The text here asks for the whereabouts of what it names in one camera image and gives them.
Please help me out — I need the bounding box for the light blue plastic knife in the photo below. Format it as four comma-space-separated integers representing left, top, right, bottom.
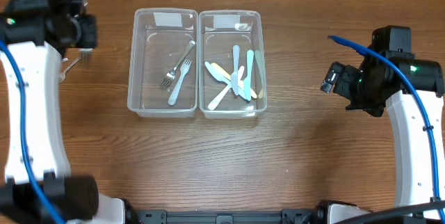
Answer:
231, 45, 240, 96

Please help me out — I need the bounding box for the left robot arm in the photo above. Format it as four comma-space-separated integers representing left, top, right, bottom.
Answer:
1, 0, 139, 223

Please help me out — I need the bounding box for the right clear plastic container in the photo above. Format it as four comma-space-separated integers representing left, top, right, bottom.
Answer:
198, 10, 267, 119

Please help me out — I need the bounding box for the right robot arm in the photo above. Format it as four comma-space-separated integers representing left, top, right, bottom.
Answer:
316, 25, 444, 223

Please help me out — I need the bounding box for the metal fork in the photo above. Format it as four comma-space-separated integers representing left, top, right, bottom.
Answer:
160, 40, 196, 90
59, 57, 81, 83

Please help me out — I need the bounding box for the pale green plastic knife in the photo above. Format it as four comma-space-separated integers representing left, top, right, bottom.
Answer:
254, 50, 264, 98

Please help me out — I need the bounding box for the teal plastic knife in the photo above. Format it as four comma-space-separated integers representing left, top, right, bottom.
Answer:
243, 49, 254, 101

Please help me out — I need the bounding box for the left blue cable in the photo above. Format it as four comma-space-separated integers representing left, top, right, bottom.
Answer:
0, 0, 67, 224

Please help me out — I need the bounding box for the left clear plastic container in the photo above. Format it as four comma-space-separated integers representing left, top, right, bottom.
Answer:
127, 8, 198, 118

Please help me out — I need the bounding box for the black plastic utensil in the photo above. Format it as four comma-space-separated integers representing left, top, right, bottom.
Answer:
79, 48, 93, 65

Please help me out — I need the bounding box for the clear plastic container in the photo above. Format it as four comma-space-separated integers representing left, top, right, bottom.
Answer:
198, 10, 267, 119
127, 8, 198, 118

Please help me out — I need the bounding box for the white plastic knife in container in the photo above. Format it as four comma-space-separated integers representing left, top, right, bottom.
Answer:
208, 85, 230, 111

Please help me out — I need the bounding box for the right blue cable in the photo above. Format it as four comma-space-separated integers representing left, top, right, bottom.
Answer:
327, 34, 445, 223

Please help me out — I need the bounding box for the black hose bottom right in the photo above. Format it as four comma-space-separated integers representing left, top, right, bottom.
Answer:
333, 198, 445, 224

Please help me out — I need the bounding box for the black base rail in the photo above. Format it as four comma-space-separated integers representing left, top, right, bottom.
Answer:
126, 205, 327, 224

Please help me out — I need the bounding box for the yellow plastic knife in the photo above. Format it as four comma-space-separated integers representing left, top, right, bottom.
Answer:
211, 63, 257, 99

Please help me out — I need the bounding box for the blue cable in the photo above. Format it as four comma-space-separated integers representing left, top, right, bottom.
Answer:
327, 34, 445, 223
0, 0, 67, 224

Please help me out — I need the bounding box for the white plastic knife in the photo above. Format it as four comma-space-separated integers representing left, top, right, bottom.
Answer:
208, 85, 230, 111
204, 62, 247, 100

